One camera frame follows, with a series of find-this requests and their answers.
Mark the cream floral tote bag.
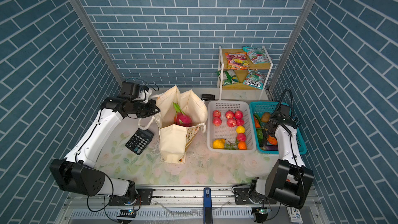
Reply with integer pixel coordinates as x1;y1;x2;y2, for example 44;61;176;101
138;86;208;164

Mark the white plastic basket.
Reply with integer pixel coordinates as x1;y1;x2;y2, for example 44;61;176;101
207;100;257;154

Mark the pink peach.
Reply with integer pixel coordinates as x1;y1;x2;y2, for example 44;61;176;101
236;133;247;142

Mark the teal plastic basket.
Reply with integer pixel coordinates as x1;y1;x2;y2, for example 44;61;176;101
249;101;307;155

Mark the small yellow fruit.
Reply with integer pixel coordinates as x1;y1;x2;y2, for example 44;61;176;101
236;125;246;134

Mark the white wooden shelf rack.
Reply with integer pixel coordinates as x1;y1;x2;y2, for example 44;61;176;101
217;45;274;101

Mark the green snack bag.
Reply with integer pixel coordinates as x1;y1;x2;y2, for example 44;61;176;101
217;70;240;87

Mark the teal Fox's candy bag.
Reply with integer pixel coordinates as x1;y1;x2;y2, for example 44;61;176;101
243;69;266;90

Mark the green grapes bunch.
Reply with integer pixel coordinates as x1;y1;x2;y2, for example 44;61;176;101
224;141;238;150

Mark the blue black handheld device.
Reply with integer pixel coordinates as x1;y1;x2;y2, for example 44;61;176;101
203;187;213;224

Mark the dark long eggplant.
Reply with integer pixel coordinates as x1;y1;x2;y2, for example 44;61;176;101
261;145;278;151

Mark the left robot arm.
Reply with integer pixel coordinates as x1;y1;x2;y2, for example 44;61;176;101
49;82;160;204

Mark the teal candy bag upper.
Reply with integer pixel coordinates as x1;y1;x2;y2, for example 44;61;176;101
243;47;269;64

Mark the yellow lemon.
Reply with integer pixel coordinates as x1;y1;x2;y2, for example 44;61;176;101
212;139;226;149

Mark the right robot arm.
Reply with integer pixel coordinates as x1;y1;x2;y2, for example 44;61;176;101
249;89;314;209

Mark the orange in white basket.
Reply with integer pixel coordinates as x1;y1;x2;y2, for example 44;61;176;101
238;141;247;150

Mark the orange mini pumpkin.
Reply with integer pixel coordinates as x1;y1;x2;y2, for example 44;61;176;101
267;135;278;146

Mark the black calculator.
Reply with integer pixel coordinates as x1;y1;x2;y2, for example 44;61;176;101
125;128;154;155

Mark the brown potato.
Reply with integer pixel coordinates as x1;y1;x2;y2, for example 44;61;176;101
261;112;271;123

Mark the red apple right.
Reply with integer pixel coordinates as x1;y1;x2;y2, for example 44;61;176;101
212;110;221;118

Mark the floral table mat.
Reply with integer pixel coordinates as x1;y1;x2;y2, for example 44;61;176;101
95;118;278;185

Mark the pink snack bag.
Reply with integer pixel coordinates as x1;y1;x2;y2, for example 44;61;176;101
225;52;250;70

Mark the red apple left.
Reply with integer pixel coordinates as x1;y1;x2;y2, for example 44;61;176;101
212;117;222;127

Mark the pink dragon fruit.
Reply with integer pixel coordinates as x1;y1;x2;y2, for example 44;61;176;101
173;103;193;127

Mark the red apple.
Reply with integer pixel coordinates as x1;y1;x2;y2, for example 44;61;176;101
212;110;221;118
212;117;222;127

